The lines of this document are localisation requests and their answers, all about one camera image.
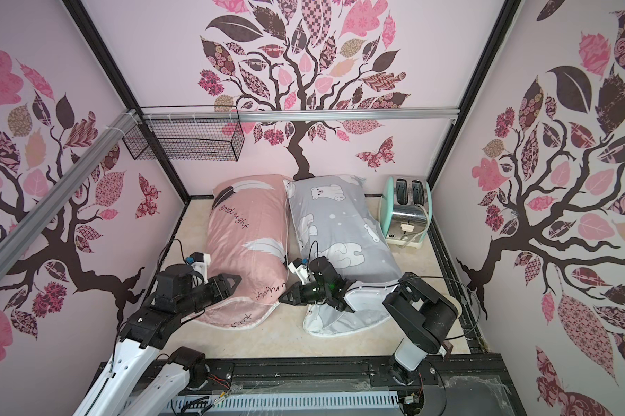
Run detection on white slotted cable duct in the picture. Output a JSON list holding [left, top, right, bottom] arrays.
[[160, 391, 402, 415]]

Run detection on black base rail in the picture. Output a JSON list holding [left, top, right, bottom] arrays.
[[91, 352, 511, 416]]

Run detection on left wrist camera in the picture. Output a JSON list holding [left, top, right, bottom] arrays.
[[184, 252, 211, 278]]

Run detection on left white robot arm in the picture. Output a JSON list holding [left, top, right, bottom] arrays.
[[74, 263, 241, 415]]

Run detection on black vertical frame post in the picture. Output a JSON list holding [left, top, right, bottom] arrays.
[[62, 0, 191, 206]]

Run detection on grey polar bear pillow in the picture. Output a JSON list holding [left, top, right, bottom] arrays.
[[284, 175, 404, 337]]

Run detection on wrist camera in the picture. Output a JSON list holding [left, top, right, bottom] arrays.
[[288, 258, 310, 284], [184, 252, 211, 278]]

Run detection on mint and chrome toaster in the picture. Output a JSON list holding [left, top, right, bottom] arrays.
[[378, 176, 433, 250]]

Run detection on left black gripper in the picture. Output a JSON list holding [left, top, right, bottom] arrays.
[[178, 272, 243, 317]]

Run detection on black wire mesh basket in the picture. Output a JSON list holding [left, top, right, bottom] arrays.
[[123, 104, 245, 162]]

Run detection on aluminium rail left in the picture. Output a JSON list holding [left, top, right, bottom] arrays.
[[0, 109, 138, 282]]

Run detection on pink good night pillow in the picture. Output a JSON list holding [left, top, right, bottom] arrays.
[[197, 174, 289, 330]]

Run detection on aluminium rail back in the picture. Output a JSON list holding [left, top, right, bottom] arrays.
[[143, 107, 460, 122]]

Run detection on aluminium rail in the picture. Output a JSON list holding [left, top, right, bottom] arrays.
[[143, 107, 460, 122], [0, 109, 138, 282]]

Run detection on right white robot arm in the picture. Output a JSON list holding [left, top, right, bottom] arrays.
[[279, 257, 459, 386]]

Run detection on black right frame post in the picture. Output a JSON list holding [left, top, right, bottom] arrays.
[[428, 0, 522, 189]]

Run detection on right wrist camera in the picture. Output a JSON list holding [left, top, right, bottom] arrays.
[[288, 258, 310, 284]]

